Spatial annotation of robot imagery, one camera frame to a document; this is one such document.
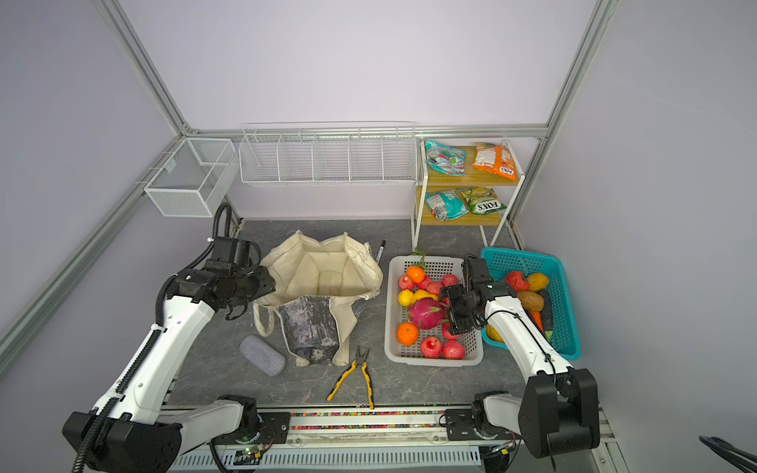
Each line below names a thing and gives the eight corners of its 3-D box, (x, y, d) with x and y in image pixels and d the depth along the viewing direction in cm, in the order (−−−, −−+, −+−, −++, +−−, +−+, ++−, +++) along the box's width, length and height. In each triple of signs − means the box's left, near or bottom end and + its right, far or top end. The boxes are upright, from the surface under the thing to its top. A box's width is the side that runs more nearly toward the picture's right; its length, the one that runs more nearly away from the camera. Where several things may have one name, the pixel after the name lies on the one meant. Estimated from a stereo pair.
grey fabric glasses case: (238, 352, 88) (233, 348, 86) (254, 335, 92) (250, 330, 89) (275, 381, 83) (271, 378, 80) (291, 362, 86) (288, 358, 84)
